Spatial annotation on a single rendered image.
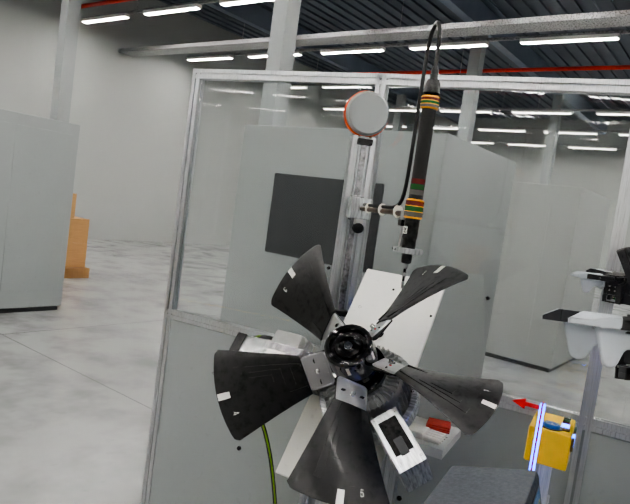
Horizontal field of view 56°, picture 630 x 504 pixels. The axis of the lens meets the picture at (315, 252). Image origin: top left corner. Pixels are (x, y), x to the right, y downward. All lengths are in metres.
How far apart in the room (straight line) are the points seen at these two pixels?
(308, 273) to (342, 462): 0.53
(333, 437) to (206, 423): 1.37
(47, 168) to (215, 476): 4.78
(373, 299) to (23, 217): 5.37
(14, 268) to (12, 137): 1.33
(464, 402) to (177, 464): 1.73
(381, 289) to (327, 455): 0.67
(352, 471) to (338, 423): 0.11
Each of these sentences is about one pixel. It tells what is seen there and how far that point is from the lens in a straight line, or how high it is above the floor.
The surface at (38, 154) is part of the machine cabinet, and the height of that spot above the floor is 1.67.
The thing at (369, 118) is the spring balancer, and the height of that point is 1.86.
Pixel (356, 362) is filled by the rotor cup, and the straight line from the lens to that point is 1.41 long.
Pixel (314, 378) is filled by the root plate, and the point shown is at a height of 1.12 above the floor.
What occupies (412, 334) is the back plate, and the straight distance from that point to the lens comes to 1.76.
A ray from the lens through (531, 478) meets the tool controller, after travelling 0.81.
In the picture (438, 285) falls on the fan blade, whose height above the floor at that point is 1.39.
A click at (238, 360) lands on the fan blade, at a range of 1.53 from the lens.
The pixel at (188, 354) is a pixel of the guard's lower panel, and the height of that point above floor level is 0.82.
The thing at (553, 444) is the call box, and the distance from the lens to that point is 1.65.
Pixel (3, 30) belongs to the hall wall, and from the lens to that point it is 14.20.
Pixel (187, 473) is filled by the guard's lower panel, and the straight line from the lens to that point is 2.83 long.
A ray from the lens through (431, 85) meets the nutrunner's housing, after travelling 1.44.
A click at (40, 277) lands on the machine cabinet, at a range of 7.03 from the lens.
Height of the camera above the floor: 1.54
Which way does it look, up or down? 4 degrees down
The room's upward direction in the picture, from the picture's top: 8 degrees clockwise
